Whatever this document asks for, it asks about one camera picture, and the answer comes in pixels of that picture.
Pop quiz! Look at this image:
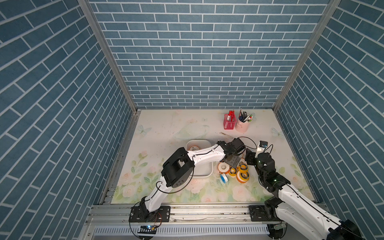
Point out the orange sealing tape roll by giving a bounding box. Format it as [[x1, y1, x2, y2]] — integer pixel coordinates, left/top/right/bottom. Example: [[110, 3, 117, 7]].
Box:
[[218, 162, 231, 174], [189, 146, 200, 151]]

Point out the white plastic storage box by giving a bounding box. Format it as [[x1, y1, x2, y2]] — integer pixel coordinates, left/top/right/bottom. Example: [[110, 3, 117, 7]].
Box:
[[185, 139, 214, 178]]

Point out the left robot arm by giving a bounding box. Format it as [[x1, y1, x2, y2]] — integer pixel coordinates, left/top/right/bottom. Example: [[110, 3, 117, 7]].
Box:
[[139, 138, 246, 219]]

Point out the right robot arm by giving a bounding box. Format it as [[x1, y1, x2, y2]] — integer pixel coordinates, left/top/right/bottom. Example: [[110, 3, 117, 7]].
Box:
[[245, 150, 363, 240]]

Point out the yellow black tape roll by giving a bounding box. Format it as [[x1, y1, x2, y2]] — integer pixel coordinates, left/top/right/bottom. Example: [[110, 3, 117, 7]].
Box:
[[238, 164, 249, 173], [228, 167, 238, 177]]

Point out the large yellow orange tape roll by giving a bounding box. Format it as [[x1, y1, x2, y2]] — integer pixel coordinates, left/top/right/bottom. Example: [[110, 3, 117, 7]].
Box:
[[236, 172, 250, 184]]

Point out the small blue tape roll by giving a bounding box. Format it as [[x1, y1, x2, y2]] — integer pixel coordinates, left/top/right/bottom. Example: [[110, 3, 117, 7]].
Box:
[[220, 173, 229, 184]]

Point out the pink bucket pen holder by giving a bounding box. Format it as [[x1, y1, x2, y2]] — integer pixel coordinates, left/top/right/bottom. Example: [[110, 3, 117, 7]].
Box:
[[235, 117, 250, 133]]

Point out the pink mesh pen holder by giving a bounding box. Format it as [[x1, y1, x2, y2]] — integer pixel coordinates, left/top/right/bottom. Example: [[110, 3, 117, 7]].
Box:
[[223, 114, 237, 130]]

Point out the red marker in mesh holder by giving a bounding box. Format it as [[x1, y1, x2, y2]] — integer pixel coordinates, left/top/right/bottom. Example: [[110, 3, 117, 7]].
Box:
[[227, 111, 235, 122]]

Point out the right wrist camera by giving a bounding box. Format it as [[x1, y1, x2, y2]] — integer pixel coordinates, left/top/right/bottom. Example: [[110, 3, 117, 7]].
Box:
[[255, 141, 268, 157]]

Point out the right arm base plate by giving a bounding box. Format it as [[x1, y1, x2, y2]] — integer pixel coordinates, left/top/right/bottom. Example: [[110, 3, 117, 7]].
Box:
[[249, 205, 282, 222]]

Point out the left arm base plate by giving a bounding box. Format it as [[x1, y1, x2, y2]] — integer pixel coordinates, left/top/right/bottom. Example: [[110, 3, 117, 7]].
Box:
[[129, 205, 171, 223]]

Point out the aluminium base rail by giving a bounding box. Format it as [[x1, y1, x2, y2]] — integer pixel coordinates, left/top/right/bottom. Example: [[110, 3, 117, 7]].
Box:
[[86, 202, 334, 226]]

